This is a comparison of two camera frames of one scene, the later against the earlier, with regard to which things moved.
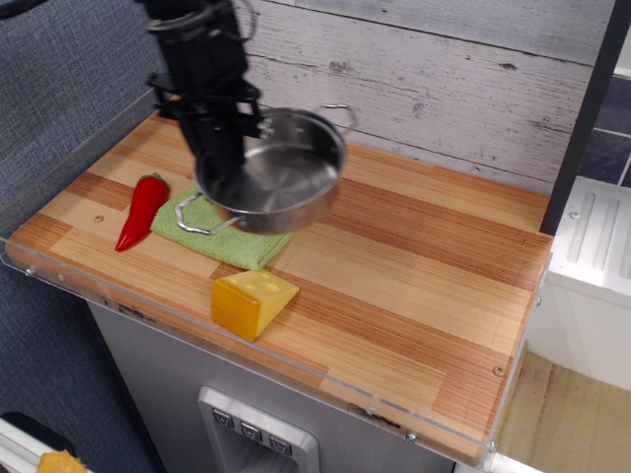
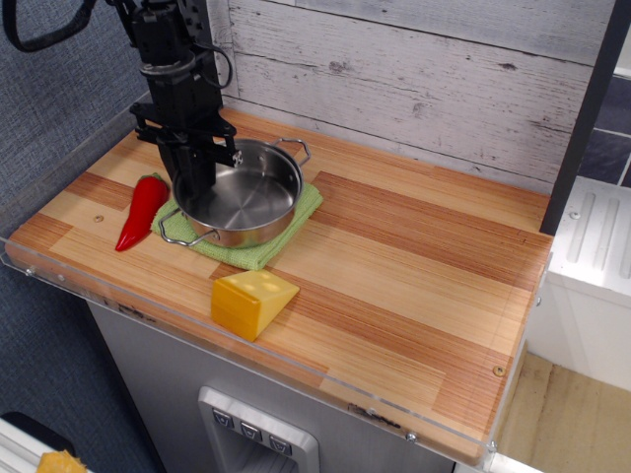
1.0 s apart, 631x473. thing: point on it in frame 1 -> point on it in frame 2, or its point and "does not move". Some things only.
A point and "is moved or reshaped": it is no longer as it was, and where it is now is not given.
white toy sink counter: x=583 y=319 does not move
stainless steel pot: x=289 y=174 is moved or reshaped
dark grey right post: x=588 y=115 does not move
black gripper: x=208 y=84 -> x=184 y=105
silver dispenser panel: x=246 y=438 does not move
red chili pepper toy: x=149 y=193 does not move
